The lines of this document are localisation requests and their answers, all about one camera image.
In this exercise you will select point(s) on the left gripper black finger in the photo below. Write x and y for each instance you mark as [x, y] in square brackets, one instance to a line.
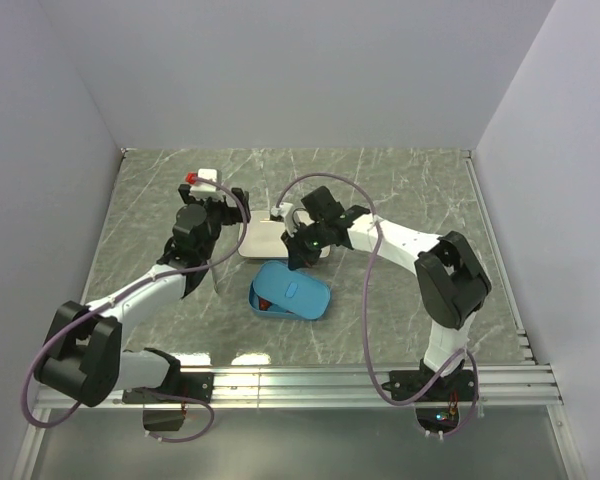
[184, 191]
[239, 213]

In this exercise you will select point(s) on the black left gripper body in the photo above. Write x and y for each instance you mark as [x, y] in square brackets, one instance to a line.
[219, 214]

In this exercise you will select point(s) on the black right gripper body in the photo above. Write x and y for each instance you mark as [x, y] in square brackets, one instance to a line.
[313, 237]

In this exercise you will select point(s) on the blue lunch box lid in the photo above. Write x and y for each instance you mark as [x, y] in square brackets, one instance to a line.
[278, 292]

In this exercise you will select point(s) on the red bacon food piece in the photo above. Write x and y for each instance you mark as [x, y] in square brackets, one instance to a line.
[263, 304]

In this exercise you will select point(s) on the blue lunch box container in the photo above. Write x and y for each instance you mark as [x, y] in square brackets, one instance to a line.
[307, 302]

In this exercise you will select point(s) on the metal serving tongs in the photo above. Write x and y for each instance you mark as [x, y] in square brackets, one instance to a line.
[215, 278]

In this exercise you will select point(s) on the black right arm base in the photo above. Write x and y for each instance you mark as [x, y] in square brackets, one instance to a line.
[446, 406]

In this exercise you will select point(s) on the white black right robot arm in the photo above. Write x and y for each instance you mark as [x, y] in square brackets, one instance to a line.
[452, 281]

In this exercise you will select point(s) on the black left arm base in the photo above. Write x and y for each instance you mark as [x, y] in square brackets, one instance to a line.
[165, 408]

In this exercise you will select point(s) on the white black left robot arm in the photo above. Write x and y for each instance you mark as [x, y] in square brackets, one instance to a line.
[84, 355]

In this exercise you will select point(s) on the white rectangular plate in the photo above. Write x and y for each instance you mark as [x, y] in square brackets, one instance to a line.
[263, 238]

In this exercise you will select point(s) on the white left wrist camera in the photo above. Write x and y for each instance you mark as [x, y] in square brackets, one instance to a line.
[205, 183]

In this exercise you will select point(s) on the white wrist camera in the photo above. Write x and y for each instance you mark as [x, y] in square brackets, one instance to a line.
[286, 213]
[205, 183]

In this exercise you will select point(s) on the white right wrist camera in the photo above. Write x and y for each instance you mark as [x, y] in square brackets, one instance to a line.
[286, 213]

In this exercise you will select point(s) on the aluminium front rail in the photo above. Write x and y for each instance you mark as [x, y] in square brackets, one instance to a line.
[349, 386]

